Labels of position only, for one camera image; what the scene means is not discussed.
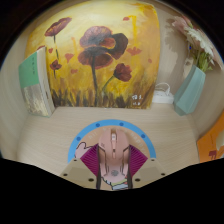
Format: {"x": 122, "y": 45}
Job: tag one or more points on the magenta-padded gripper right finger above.
{"x": 137, "y": 161}

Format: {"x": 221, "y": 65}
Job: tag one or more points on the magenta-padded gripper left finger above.
{"x": 89, "y": 160}

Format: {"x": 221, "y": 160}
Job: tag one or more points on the pink computer mouse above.
{"x": 113, "y": 156}

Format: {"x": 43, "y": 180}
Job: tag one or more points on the round blue-rimmed cartoon mouse pad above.
{"x": 100, "y": 124}

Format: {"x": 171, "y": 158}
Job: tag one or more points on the orange book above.
{"x": 213, "y": 143}

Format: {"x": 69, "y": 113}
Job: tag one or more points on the teal faceted vase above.
{"x": 190, "y": 91}

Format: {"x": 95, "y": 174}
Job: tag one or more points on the green and white book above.
{"x": 35, "y": 83}

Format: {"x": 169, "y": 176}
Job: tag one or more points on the yellow poppy flower painting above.
{"x": 100, "y": 50}

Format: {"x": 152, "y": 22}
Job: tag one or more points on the pink and white flower bouquet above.
{"x": 200, "y": 40}

